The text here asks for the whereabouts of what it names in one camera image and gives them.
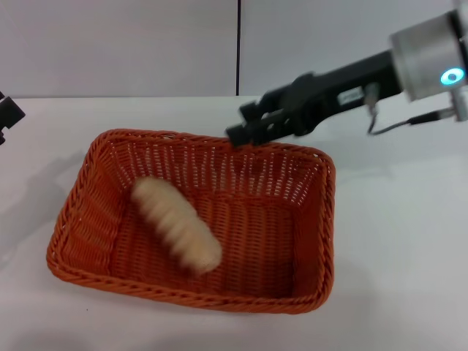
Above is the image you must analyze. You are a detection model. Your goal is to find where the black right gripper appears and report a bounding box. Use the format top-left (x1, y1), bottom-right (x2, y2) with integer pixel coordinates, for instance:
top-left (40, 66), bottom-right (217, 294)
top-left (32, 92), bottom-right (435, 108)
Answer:
top-left (225, 50), bottom-right (404, 148)

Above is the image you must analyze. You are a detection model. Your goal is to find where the orange woven plastic basket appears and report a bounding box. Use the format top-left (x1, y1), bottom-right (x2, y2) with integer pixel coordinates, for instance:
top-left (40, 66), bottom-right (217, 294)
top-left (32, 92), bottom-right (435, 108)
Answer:
top-left (46, 128), bottom-right (336, 316)

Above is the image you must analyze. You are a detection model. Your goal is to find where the striped orange and cream bread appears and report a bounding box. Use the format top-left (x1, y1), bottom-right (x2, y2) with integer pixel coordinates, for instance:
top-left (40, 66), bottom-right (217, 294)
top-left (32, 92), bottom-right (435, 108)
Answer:
top-left (130, 175), bottom-right (223, 276)

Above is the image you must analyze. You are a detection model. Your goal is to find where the black vertical wall seam strip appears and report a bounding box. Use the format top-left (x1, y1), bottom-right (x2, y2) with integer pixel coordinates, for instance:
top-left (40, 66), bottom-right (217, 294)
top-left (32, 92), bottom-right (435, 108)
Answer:
top-left (235, 0), bottom-right (242, 97)

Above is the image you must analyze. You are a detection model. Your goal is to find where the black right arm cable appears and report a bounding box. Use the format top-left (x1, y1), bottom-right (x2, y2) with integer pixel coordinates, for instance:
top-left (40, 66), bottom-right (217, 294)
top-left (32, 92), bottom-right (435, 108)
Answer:
top-left (364, 83), bottom-right (456, 137)

